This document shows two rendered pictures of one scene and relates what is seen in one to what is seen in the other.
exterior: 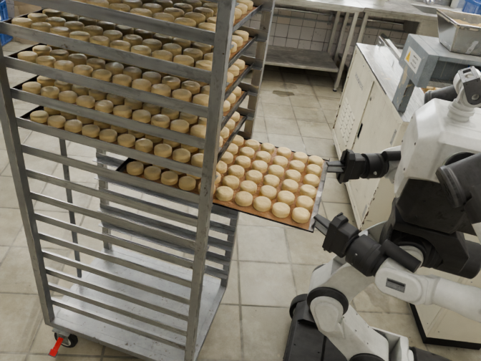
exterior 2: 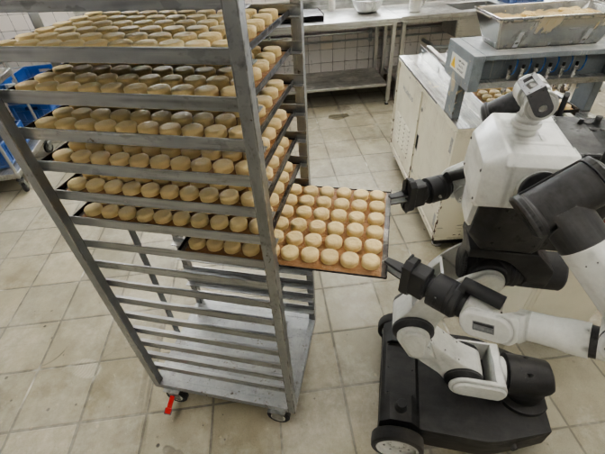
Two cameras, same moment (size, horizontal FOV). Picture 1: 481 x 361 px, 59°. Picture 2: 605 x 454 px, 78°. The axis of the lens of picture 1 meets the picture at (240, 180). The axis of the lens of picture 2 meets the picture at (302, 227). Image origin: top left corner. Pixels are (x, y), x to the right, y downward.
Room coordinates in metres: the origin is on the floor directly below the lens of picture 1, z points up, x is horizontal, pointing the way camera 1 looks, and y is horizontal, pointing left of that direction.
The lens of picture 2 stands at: (0.22, -0.04, 1.69)
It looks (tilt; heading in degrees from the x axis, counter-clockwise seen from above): 40 degrees down; 3
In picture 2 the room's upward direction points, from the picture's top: 4 degrees counter-clockwise
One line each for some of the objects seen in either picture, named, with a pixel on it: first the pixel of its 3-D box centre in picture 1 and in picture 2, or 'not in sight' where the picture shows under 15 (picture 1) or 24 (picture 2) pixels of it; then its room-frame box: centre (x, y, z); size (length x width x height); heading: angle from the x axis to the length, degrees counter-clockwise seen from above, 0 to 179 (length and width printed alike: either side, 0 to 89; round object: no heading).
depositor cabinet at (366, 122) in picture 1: (406, 140); (464, 141); (2.62, -1.08, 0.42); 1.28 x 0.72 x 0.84; 3
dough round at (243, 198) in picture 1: (243, 198); (310, 254); (0.97, -0.02, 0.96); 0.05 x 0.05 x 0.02
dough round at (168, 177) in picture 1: (169, 177); (232, 246); (1.01, 0.21, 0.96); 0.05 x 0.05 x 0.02
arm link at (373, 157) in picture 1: (358, 166); (421, 192); (1.26, -0.39, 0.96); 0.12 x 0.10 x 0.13; 109
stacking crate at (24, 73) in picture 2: not in sight; (36, 83); (4.05, 2.83, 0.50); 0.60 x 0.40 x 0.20; 10
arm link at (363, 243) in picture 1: (350, 243); (427, 284); (0.85, -0.32, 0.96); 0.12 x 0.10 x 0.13; 49
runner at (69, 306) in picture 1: (119, 322); (221, 376); (1.00, 0.38, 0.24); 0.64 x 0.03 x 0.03; 79
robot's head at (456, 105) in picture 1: (469, 91); (532, 101); (1.03, -0.52, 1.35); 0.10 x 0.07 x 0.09; 169
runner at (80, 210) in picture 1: (114, 217); (189, 290); (1.00, 0.38, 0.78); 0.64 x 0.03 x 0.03; 79
